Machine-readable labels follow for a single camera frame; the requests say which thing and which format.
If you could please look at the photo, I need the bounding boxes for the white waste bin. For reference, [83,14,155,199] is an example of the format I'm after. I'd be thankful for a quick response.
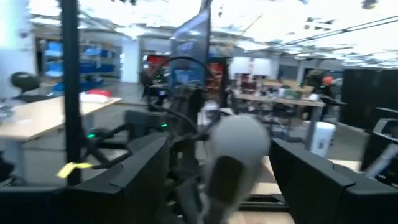
[306,121,337,159]

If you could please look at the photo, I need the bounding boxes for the black partition panels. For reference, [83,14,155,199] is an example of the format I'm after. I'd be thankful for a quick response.
[340,67,398,129]

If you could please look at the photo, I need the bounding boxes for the blue storage bin shelf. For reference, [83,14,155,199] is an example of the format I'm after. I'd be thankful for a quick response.
[43,39,123,91]

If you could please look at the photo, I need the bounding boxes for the blue black handled screwdriver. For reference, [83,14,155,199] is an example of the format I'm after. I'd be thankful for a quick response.
[365,143,398,179]

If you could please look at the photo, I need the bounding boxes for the cluttered wooden workbench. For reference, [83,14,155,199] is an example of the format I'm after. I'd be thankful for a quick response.
[233,92,326,150]

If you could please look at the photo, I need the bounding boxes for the white pillar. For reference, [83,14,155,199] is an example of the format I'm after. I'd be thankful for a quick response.
[120,39,141,84]

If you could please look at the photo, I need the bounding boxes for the black aluminium table frame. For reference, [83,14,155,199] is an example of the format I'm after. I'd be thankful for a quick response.
[60,0,82,187]

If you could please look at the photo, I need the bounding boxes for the grey black nut driver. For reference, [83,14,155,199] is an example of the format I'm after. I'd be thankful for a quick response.
[198,114,272,224]

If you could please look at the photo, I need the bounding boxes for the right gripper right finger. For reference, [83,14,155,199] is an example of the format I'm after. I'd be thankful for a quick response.
[269,138,357,224]

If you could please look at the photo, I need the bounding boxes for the light wooden desk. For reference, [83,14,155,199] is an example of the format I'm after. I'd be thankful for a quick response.
[0,95,123,142]

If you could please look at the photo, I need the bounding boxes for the black office chair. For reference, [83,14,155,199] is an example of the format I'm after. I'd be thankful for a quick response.
[10,71,60,103]

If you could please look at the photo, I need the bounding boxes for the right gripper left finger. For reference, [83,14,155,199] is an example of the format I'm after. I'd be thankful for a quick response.
[67,133,171,224]

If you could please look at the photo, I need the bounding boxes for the person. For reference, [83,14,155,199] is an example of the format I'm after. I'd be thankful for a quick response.
[306,70,336,99]

